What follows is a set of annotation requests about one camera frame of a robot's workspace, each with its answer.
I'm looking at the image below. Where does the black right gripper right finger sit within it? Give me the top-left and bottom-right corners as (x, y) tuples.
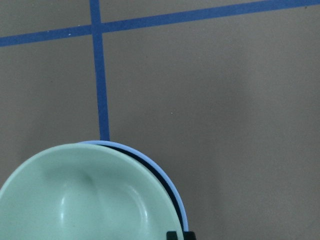
(183, 231), (197, 240)

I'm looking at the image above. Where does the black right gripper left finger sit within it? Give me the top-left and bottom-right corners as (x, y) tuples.
(166, 231), (178, 240)

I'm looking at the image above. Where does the green bowl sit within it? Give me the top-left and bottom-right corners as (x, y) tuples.
(0, 143), (183, 240)

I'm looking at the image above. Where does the blue bowl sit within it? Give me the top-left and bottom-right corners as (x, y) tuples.
(80, 140), (189, 232)

